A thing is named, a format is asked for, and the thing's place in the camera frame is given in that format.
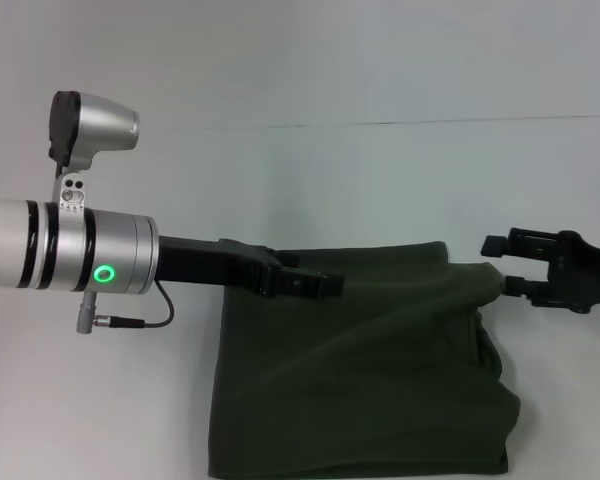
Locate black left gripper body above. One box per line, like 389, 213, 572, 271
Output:
157, 233, 282, 300

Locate thin cable with silver plug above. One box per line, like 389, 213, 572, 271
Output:
75, 279, 176, 335

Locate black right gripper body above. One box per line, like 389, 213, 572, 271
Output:
546, 228, 600, 316

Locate dark green FREE t-shirt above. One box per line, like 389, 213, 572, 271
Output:
207, 240, 522, 480

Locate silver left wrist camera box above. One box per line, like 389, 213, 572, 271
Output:
47, 89, 141, 211

